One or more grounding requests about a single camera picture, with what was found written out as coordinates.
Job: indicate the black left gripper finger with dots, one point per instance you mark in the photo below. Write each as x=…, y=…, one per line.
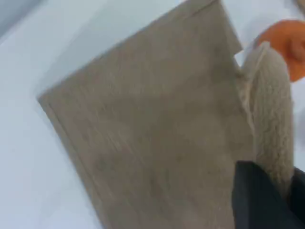
x=299, y=195
x=255, y=200

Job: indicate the brown jute tote bag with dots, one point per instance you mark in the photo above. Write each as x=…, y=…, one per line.
x=155, y=124

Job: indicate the orange toy fruit with stem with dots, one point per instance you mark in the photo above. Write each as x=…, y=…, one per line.
x=283, y=35

